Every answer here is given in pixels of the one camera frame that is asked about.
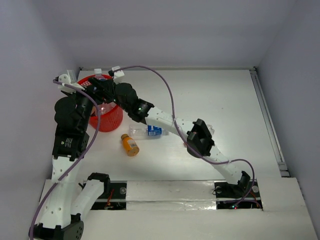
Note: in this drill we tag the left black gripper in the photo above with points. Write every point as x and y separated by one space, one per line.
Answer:
81 92

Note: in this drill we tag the blue label bottle front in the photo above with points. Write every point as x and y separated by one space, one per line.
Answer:
98 74

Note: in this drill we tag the blue label bottle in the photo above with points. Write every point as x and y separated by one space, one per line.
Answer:
98 74
147 131

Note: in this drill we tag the small orange juice bottle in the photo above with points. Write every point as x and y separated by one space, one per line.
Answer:
130 146

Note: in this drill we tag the crushed red label bottle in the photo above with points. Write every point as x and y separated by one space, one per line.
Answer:
210 128

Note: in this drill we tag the clear unlabeled plastic bottle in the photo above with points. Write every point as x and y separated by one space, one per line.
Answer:
105 108

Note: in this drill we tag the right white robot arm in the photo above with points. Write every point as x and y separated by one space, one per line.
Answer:
195 134

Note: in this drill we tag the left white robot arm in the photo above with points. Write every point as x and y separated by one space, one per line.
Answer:
60 214

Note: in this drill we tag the red mesh plastic bin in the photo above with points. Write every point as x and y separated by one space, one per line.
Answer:
109 121

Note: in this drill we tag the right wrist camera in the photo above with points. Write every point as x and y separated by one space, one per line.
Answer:
117 74

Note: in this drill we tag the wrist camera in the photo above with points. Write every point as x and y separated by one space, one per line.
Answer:
117 74
68 77

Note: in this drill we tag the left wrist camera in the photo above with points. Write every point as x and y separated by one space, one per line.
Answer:
68 77

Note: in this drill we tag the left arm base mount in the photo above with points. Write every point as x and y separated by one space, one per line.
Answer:
115 199

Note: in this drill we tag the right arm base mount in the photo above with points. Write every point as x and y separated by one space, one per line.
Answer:
227 197

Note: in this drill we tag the aluminium rail right edge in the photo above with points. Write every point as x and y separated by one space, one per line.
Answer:
284 171

